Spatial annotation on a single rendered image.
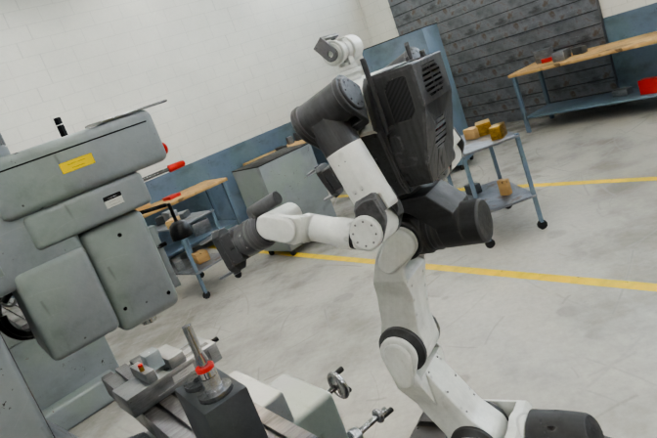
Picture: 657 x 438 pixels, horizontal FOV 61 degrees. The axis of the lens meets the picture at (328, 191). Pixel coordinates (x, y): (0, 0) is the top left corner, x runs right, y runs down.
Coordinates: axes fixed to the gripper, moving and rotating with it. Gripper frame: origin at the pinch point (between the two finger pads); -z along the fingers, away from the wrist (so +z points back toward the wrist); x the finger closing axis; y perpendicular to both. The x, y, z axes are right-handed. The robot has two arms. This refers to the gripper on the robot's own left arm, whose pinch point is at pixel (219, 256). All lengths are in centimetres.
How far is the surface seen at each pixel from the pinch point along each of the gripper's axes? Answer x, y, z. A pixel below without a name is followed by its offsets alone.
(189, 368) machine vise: -28, -20, -57
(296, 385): -55, -44, -40
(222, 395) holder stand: -30.0, 18.3, -3.9
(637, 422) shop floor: -147, -129, 39
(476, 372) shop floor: -123, -168, -35
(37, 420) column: -13, 40, -39
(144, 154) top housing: 36.6, -6.6, -12.3
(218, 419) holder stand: -34.1, 21.6, -5.2
